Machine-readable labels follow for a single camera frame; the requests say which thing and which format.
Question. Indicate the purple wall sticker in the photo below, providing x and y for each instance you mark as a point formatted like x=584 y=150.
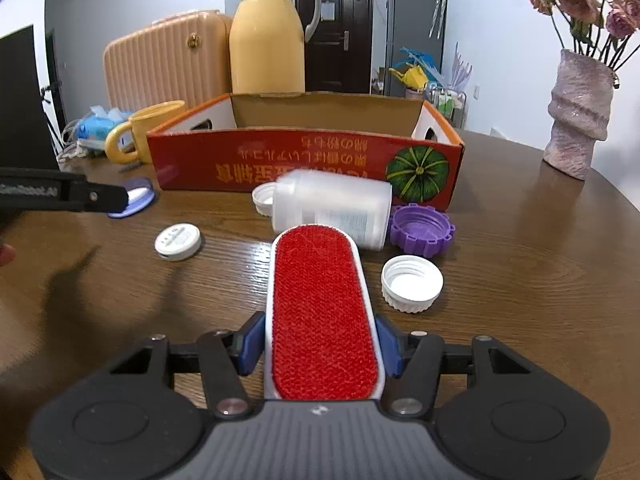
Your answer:
x=461 y=67

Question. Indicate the large ridged bottle cap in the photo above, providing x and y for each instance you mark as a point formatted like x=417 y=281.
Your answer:
x=422 y=230

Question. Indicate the person's left hand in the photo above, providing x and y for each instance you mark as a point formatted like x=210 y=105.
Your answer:
x=5 y=256

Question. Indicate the dark brown door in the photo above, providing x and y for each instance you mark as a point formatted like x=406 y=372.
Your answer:
x=350 y=35

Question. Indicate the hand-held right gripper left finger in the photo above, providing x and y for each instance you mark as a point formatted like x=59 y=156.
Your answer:
x=252 y=345

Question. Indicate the blue tissue pack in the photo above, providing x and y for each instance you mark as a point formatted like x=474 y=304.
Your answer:
x=100 y=127

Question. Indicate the red and white lint brush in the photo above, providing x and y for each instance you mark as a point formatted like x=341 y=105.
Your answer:
x=320 y=310

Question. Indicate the yellow watering can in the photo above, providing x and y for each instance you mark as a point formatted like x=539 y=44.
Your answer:
x=412 y=77

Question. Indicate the red cardboard box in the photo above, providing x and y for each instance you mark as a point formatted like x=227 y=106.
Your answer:
x=200 y=160

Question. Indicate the small white bottle cap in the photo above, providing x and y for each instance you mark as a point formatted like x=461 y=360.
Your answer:
x=262 y=199

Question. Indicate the yellow mug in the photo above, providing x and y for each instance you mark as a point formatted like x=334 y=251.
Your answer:
x=150 y=130

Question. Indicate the white paper notice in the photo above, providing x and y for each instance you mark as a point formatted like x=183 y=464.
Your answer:
x=327 y=11

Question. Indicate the black tripod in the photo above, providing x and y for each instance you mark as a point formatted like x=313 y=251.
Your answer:
x=48 y=94

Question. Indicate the pink ribbed suitcase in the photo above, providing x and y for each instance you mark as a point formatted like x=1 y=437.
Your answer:
x=160 y=60

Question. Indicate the folded white umbrella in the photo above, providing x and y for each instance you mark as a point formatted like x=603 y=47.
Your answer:
x=440 y=5

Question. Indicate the pink ceramic vase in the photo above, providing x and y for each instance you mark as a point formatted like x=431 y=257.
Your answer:
x=577 y=115

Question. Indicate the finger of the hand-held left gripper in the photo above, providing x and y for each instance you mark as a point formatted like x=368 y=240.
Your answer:
x=100 y=199

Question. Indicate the white plastic bottle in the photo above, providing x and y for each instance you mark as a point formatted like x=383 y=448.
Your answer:
x=335 y=205

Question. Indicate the grey refrigerator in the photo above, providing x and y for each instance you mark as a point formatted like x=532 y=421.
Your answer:
x=410 y=20

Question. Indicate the wide white bottle cap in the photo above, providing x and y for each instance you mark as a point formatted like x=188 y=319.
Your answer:
x=412 y=282

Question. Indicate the small white round lid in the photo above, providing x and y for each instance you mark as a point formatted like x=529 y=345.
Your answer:
x=177 y=241

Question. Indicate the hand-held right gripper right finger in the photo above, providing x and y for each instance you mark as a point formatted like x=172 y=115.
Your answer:
x=389 y=350

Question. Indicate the yellow thermos jug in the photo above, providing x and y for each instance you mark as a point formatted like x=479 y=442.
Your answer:
x=265 y=45

